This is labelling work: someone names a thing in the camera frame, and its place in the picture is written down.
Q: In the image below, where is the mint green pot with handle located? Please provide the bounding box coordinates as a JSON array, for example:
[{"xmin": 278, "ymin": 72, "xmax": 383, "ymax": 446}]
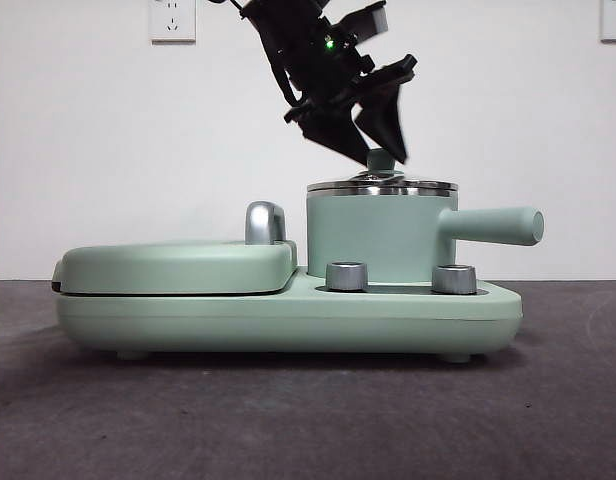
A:
[{"xmin": 306, "ymin": 193, "xmax": 546, "ymax": 279}]

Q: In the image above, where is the white wall socket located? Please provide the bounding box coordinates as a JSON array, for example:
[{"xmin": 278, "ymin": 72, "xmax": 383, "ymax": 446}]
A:
[
  {"xmin": 148, "ymin": 0, "xmax": 197, "ymax": 44},
  {"xmin": 600, "ymin": 0, "xmax": 616, "ymax": 44}
]

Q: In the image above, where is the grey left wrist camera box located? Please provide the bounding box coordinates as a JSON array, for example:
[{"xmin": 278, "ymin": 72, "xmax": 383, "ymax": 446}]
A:
[{"xmin": 332, "ymin": 0, "xmax": 390, "ymax": 46}]

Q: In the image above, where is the mint green grill lid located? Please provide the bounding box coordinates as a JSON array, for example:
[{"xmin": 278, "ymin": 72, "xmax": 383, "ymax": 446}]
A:
[{"xmin": 51, "ymin": 238, "xmax": 300, "ymax": 299}]

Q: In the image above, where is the chrome grill lid handle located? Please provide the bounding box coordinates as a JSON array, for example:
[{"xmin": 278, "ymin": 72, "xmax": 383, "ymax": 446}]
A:
[{"xmin": 244, "ymin": 200, "xmax": 290, "ymax": 247}]

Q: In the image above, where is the silver control knob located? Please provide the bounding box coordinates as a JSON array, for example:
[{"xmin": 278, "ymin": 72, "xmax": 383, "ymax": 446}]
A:
[
  {"xmin": 325, "ymin": 261, "xmax": 370, "ymax": 292},
  {"xmin": 431, "ymin": 264, "xmax": 478, "ymax": 295}
]

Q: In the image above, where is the glass pot lid green knob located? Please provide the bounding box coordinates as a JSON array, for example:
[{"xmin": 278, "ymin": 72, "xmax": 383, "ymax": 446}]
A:
[{"xmin": 306, "ymin": 148, "xmax": 460, "ymax": 199}]

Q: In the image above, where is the mint green breakfast maker base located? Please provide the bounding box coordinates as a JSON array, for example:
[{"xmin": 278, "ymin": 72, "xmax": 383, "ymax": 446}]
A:
[{"xmin": 55, "ymin": 264, "xmax": 523, "ymax": 363}]

